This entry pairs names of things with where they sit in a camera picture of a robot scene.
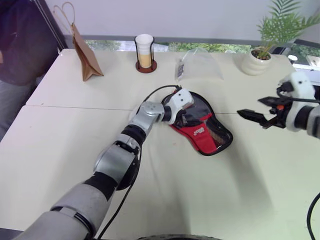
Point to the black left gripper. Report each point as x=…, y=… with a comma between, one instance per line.
x=183, y=117

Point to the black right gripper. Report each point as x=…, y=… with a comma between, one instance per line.
x=278, y=110

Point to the red black paddle case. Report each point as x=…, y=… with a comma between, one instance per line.
x=202, y=142

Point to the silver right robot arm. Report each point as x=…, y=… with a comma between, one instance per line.
x=311, y=117

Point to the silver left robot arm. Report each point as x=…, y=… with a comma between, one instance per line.
x=110, y=160

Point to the white ribbed plant pot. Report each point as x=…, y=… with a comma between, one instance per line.
x=255, y=62

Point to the clear plastic bag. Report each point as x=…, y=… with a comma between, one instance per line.
x=200, y=65

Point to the small white cup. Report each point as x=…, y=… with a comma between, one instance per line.
x=292, y=59

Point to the paper cup in holder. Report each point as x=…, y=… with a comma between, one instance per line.
x=146, y=67

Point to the stacked paper cups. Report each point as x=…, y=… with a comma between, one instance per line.
x=144, y=51

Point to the green palm plant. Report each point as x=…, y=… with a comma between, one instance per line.
x=280, y=22

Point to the brown paper bag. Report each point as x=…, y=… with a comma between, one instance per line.
x=86, y=56

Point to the person in dark clothes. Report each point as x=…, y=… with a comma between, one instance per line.
x=22, y=42

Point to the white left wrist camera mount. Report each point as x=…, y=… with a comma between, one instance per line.
x=182, y=98

